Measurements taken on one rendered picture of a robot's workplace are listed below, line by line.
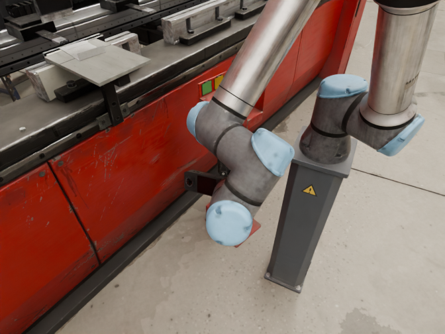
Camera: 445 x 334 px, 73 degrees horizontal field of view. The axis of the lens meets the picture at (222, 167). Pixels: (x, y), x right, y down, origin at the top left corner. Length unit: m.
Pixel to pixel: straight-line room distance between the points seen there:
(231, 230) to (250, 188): 0.07
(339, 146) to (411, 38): 0.40
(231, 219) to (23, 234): 0.80
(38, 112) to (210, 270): 1.01
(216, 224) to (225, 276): 1.07
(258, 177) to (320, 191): 0.54
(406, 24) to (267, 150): 0.30
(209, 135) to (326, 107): 0.40
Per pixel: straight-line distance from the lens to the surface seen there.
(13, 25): 1.32
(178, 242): 1.65
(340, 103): 0.83
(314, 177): 0.96
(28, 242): 1.17
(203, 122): 0.55
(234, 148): 0.50
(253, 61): 0.54
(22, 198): 1.06
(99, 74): 0.91
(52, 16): 1.10
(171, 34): 1.37
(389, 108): 0.74
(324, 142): 0.90
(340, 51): 2.91
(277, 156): 0.47
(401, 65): 0.65
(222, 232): 0.49
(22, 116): 1.07
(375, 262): 1.75
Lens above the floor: 1.38
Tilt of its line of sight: 44 degrees down
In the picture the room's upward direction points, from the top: straight up
